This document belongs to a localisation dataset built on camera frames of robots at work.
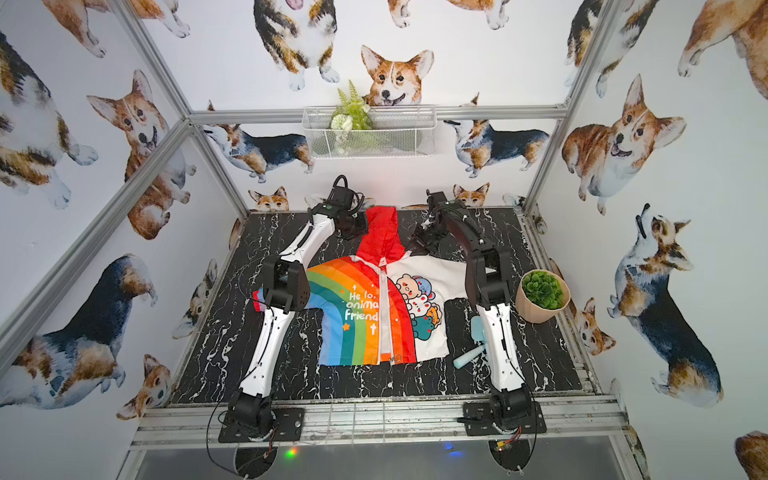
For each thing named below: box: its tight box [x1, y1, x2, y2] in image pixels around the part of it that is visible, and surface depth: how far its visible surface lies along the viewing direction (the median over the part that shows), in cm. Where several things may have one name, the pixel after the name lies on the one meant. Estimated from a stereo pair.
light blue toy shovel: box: [453, 316, 487, 369], surface depth 86 cm
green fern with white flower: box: [330, 80, 373, 133], surface depth 84 cm
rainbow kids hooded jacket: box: [253, 206, 475, 365], surface depth 95 cm
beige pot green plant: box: [515, 269, 571, 324], surface depth 86 cm
